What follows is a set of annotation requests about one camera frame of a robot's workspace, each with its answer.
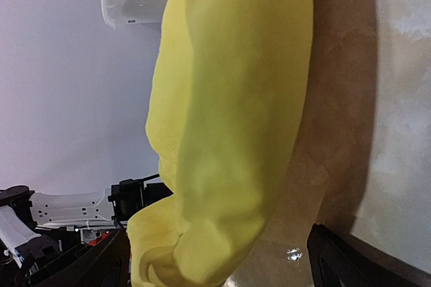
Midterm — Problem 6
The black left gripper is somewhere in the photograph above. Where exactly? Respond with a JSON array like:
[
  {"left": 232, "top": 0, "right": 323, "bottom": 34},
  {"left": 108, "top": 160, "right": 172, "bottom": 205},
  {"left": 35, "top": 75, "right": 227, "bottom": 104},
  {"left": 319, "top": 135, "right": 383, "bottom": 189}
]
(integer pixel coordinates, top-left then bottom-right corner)
[{"left": 108, "top": 174, "right": 173, "bottom": 227}]

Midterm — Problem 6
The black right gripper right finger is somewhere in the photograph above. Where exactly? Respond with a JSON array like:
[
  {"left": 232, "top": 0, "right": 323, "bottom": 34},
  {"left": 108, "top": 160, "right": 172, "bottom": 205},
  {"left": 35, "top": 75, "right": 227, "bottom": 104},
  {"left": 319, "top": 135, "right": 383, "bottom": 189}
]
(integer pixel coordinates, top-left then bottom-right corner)
[{"left": 307, "top": 224, "right": 430, "bottom": 287}]

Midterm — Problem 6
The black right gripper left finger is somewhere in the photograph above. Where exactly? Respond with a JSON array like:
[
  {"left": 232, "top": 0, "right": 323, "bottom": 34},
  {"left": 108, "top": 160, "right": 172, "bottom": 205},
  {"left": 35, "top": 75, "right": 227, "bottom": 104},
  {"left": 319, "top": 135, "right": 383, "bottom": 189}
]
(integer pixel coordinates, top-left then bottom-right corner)
[{"left": 28, "top": 228, "right": 131, "bottom": 287}]

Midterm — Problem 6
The yellow garment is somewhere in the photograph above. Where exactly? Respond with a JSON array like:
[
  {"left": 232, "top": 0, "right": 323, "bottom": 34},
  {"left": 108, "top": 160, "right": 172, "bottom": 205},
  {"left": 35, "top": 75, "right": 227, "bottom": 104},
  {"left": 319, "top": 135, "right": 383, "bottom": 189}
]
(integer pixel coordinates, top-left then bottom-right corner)
[{"left": 127, "top": 0, "right": 313, "bottom": 286}]

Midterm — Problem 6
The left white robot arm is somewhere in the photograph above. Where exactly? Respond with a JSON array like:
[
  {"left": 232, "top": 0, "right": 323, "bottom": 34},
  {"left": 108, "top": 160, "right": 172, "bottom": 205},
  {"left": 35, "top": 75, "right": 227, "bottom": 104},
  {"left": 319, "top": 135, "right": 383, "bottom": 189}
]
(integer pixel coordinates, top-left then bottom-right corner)
[{"left": 1, "top": 174, "right": 172, "bottom": 267}]

